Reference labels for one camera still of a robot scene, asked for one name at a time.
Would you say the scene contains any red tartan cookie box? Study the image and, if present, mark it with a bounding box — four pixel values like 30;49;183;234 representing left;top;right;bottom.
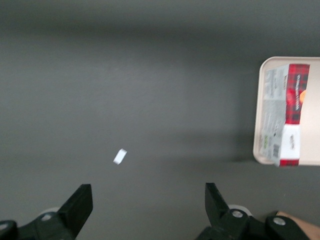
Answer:
259;63;311;169

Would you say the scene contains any beige plastic tray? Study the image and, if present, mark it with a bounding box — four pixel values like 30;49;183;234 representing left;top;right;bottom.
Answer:
252;56;320;167

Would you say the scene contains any small white plastic piece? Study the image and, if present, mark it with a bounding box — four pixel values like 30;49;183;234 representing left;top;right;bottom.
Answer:
112;148;128;166

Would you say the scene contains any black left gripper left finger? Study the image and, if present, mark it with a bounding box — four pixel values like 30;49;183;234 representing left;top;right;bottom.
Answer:
0;183;94;240

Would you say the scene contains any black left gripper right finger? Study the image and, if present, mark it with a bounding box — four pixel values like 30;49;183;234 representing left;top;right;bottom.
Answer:
196;182;309;240

